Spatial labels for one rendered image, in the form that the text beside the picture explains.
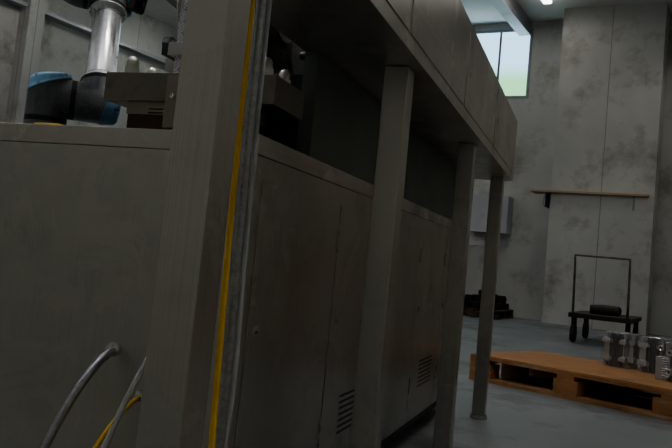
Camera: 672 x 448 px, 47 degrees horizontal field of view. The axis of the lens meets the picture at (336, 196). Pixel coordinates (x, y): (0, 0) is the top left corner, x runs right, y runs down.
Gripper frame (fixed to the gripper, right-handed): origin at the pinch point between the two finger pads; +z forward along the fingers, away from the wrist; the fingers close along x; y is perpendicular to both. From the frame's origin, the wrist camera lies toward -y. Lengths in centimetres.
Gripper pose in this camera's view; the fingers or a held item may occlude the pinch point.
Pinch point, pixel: (182, 11)
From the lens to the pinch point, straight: 203.8
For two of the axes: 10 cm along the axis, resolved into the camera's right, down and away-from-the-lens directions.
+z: 6.6, 6.9, -3.0
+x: 3.1, 1.1, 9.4
